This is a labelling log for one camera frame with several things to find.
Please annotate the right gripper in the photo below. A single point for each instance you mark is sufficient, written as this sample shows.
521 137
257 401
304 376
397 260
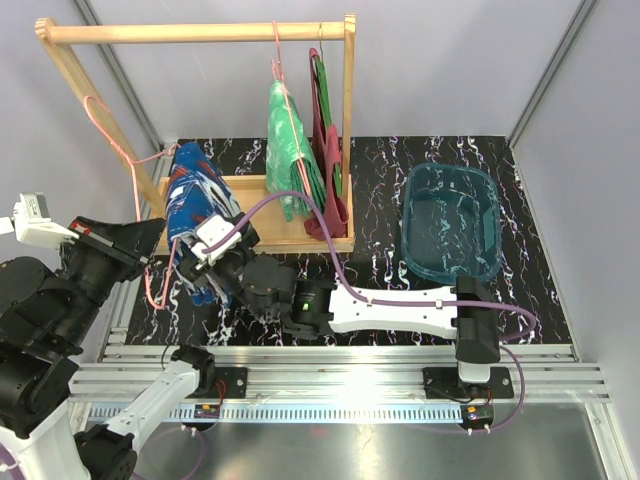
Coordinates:
196 275

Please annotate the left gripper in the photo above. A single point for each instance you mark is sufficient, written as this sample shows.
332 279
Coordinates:
130 244

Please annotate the blue patterned trousers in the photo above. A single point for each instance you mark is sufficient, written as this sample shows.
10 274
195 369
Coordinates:
196 191

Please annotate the green white patterned trousers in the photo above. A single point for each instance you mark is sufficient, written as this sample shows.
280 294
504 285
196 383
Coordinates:
287 155

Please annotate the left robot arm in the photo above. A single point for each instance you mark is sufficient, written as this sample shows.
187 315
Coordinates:
45 316

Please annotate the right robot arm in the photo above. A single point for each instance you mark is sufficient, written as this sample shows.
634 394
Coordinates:
309 309

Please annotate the green plastic hanger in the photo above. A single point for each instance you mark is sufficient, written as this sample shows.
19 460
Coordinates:
322 118

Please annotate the wooden clothes rack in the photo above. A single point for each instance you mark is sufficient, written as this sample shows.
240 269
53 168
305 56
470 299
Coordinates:
277 235

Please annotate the maroon tank top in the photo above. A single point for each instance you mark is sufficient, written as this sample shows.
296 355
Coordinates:
335 213

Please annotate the blue transparent plastic basin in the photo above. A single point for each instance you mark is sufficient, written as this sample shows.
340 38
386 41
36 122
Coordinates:
451 224

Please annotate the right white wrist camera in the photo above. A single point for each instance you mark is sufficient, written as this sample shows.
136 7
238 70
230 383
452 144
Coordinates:
214 237

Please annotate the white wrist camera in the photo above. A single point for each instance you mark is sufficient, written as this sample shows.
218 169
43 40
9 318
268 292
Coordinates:
32 224
214 237

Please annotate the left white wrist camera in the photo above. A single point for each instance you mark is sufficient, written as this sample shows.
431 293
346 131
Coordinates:
32 224

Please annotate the aluminium mounting rail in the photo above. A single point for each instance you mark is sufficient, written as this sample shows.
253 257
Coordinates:
342 384

